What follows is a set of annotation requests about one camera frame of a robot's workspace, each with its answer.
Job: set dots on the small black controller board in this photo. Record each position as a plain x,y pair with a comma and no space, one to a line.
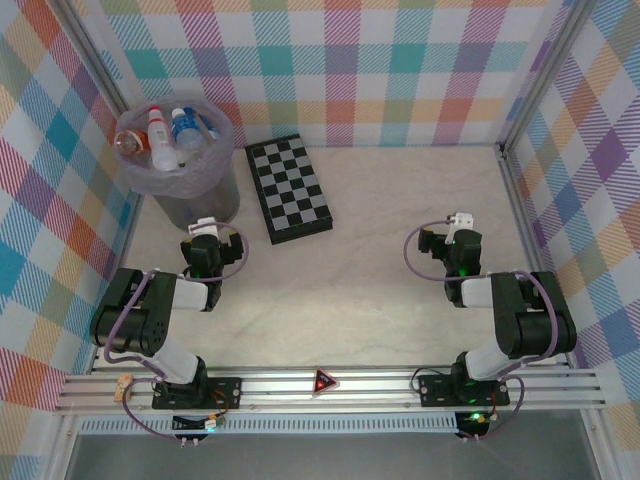
472,419
192,424

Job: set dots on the grey translucent waste bin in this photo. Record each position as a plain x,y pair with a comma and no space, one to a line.
200,207

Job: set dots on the clear bottle red label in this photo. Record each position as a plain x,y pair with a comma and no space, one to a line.
161,145

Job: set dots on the aluminium front rail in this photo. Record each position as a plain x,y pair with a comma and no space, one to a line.
280,387

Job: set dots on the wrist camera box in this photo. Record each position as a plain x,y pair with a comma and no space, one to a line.
462,219
205,227

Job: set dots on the clear bottle blue label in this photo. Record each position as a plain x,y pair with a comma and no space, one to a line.
182,127

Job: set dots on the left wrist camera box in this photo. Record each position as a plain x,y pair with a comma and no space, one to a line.
205,227

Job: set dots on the red warning triangle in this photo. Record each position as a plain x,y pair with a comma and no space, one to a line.
325,385

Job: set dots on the grey metal base panel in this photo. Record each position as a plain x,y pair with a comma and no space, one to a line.
325,457

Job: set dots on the small cork block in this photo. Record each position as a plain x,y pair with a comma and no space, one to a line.
122,387

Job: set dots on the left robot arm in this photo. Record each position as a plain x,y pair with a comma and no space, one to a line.
130,310

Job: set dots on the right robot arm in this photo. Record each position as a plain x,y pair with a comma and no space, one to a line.
530,320

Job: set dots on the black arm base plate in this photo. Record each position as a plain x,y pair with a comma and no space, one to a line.
225,387
440,390

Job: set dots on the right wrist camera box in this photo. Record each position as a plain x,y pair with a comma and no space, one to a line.
462,219

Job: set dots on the purple plastic bin liner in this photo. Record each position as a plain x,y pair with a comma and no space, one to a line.
165,184

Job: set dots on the brown label plastic bottle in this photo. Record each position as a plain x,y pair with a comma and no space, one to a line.
129,140

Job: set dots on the black grey chessboard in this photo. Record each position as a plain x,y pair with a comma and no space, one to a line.
290,185

